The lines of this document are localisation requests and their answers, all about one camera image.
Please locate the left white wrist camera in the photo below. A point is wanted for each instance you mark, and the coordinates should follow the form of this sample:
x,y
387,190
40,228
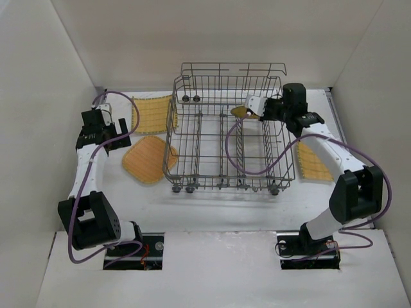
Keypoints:
x,y
106,111

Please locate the round woven bamboo plate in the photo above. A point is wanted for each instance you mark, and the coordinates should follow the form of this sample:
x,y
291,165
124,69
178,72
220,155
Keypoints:
x,y
242,111

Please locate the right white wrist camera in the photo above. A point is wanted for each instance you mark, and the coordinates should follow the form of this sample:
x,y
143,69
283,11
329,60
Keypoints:
x,y
255,104

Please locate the shovel-shaped woven bamboo plate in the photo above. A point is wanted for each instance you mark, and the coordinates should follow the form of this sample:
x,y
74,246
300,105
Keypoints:
x,y
310,165

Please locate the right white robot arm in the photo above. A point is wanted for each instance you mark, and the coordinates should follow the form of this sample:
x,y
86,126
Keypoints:
x,y
358,188

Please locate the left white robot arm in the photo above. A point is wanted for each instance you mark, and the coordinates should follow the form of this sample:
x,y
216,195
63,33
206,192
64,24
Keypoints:
x,y
96,222

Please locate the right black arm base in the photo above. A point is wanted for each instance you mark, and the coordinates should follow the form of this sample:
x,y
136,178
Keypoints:
x,y
319,255

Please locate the square woven bamboo plate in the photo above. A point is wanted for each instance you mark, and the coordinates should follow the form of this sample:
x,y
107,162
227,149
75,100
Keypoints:
x,y
145,158

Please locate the grey wire dish rack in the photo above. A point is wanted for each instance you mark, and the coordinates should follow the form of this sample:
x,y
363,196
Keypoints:
x,y
215,150

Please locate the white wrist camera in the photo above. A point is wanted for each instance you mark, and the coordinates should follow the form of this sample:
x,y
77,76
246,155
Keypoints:
x,y
255,104
106,111

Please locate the rectangular woven bamboo plate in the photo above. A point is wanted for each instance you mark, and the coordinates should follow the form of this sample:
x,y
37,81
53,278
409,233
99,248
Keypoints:
x,y
153,115

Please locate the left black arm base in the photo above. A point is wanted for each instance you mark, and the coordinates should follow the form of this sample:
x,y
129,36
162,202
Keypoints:
x,y
148,258

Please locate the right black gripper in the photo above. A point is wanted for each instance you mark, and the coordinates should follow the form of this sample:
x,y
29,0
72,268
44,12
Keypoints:
x,y
268,109

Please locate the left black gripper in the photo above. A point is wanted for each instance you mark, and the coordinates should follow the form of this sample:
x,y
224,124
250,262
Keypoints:
x,y
113,138

